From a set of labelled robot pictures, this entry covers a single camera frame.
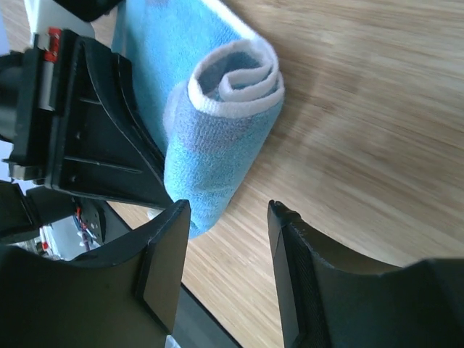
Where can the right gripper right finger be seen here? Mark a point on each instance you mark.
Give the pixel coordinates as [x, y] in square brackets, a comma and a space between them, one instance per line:
[332, 296]

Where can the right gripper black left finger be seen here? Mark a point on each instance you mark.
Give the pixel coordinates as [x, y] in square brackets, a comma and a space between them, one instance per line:
[47, 303]

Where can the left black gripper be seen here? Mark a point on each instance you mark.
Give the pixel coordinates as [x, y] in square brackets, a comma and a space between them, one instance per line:
[89, 142]

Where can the blue polka dot towel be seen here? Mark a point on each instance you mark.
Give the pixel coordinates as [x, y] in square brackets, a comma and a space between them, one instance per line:
[208, 89]

